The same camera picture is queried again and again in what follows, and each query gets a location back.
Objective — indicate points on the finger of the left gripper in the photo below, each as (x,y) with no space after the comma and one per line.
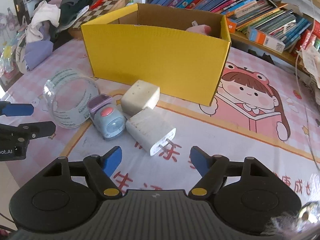
(26,132)

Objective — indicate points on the cream square charger block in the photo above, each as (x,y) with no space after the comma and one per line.
(139,96)

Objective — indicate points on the wooden bookshelf board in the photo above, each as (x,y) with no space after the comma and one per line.
(285,56)

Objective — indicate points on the yellow cardboard box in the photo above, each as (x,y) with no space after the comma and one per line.
(150,43)

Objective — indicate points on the blue purple toy car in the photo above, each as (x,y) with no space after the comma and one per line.
(107,119)

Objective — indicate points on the white plug charger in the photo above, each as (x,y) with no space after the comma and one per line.
(150,130)

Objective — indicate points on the row of books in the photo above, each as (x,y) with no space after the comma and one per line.
(274,17)

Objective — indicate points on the pink plush pig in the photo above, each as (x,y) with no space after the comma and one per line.
(199,29)

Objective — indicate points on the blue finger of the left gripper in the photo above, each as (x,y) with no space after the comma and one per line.
(15,109)

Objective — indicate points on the pink cartoon table mat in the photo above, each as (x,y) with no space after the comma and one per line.
(217,130)

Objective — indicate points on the orange white usmile box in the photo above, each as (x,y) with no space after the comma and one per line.
(265,40)

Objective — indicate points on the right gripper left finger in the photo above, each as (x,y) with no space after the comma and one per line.
(99,170)

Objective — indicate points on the clear packing tape roll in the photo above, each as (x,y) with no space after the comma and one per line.
(66,94)

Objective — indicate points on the pile of clothes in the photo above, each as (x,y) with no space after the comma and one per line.
(50,17)

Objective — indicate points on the wooden chessboard box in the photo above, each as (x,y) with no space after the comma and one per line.
(91,14)

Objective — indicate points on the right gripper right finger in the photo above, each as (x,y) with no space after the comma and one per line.
(212,170)

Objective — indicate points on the stack of papers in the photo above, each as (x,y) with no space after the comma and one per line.
(310,58)

